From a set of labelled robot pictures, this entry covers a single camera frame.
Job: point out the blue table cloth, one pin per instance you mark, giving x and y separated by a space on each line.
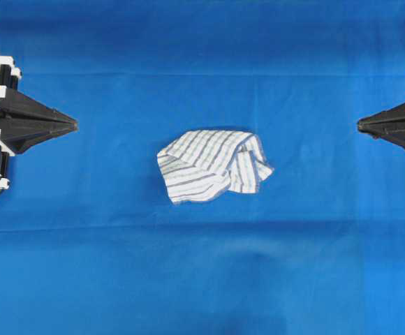
90 242

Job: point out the white blue striped towel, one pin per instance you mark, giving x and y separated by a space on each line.
201 165

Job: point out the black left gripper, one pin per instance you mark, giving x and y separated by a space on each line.
17 137

